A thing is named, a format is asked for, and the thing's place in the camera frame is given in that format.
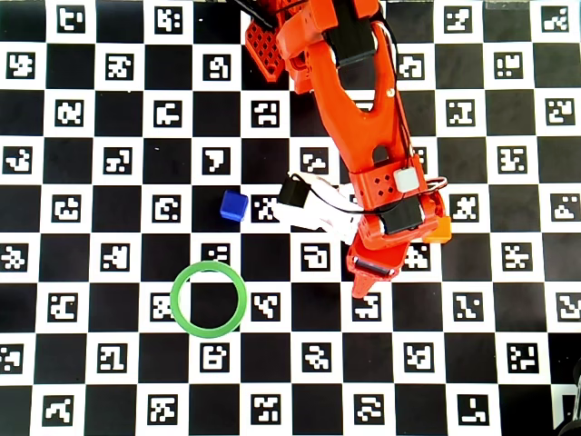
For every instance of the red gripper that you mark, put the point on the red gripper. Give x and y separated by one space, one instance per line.
375 255

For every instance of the orange cube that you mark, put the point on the orange cube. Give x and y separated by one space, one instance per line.
442 231

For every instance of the blue cube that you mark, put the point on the blue cube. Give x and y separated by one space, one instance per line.
233 206

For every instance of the red robot arm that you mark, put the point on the red robot arm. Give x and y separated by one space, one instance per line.
358 131

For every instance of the white square block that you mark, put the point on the white square block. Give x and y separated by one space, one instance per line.
406 181

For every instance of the checkerboard marker mat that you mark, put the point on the checkerboard marker mat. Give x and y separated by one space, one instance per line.
318 363

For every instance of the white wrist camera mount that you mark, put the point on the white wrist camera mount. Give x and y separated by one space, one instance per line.
327 222

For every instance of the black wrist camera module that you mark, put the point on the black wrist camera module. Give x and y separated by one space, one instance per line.
292 190

